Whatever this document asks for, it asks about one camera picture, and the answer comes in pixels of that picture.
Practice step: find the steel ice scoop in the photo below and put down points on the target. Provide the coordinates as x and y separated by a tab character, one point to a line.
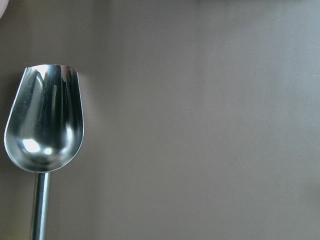
44	130

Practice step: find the pink bowl with ice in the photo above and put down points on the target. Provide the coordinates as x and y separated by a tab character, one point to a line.
3	6

